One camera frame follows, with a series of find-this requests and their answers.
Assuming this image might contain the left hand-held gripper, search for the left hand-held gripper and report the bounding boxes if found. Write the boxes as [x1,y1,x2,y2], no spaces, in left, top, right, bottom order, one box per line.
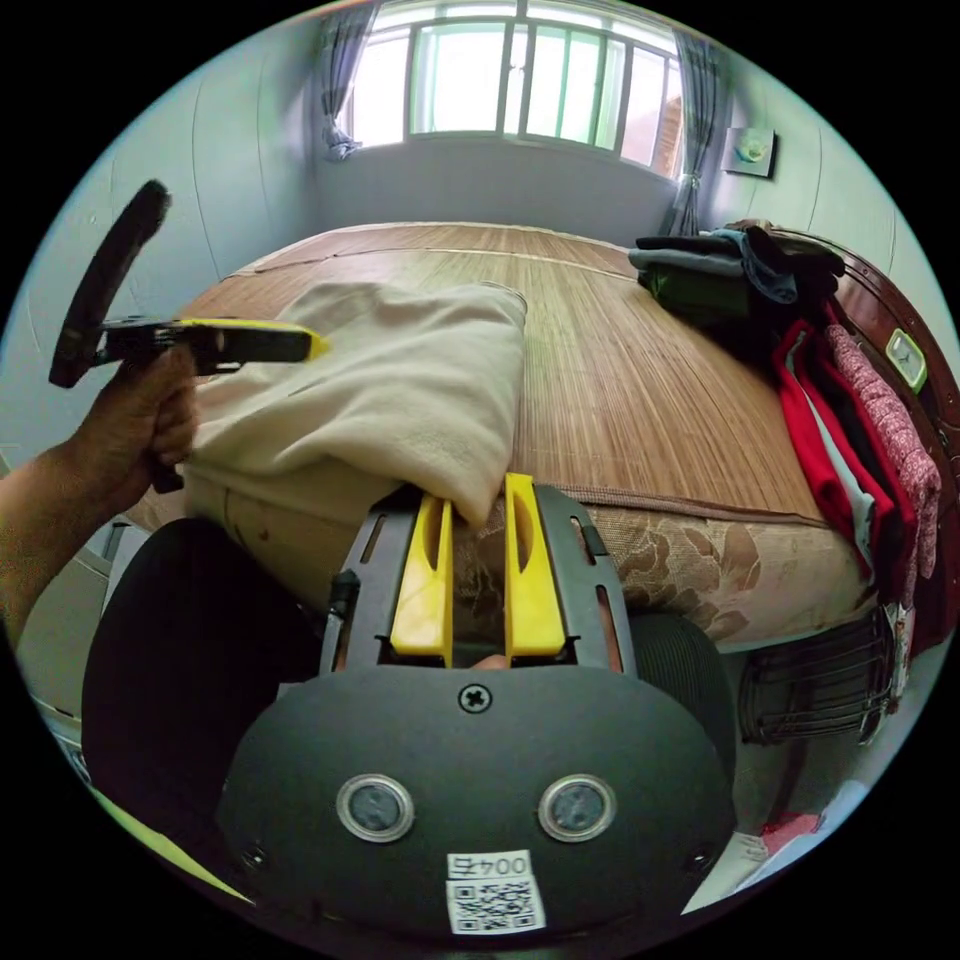
[88,317,333,374]

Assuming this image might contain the black wire basket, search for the black wire basket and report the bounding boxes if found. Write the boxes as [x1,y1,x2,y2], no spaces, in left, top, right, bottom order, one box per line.
[738,607,901,748]

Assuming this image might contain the pile of clothes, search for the pile of clothes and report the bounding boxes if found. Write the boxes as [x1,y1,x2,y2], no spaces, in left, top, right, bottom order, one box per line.
[628,221,945,624]

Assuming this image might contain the framed wall picture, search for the framed wall picture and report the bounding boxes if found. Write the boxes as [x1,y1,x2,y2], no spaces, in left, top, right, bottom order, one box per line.
[723,125,778,180]

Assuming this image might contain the person's left forearm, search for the person's left forearm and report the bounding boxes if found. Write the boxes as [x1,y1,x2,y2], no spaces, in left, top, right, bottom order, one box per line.
[0,440,115,648]

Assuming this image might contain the green and white clock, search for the green and white clock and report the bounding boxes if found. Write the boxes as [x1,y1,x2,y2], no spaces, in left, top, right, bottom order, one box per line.
[884,327,930,394]

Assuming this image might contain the window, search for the window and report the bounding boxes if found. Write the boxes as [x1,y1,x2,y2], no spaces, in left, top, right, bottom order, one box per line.
[348,0,688,170]

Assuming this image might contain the person's body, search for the person's body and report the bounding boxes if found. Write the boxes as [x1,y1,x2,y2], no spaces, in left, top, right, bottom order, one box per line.
[80,517,740,901]

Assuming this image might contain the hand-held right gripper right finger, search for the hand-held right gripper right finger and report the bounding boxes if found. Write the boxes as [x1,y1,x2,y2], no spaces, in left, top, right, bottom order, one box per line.
[503,470,565,670]

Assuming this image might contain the person's left hand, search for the person's left hand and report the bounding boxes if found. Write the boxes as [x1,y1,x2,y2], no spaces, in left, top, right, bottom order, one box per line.
[71,350,202,519]

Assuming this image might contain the grey curtain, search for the grey curtain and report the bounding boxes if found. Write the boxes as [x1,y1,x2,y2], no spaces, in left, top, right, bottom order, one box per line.
[671,29,725,235]
[318,11,376,163]

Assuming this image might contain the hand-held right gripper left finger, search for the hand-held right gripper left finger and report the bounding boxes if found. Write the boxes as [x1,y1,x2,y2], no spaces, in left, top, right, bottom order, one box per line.
[388,491,456,670]

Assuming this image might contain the bed with woven mat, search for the bed with woven mat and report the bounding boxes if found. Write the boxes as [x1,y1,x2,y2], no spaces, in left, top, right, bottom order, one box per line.
[123,221,960,654]

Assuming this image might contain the beige sweatshirt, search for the beige sweatshirt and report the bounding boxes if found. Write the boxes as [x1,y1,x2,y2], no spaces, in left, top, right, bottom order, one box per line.
[183,281,529,526]

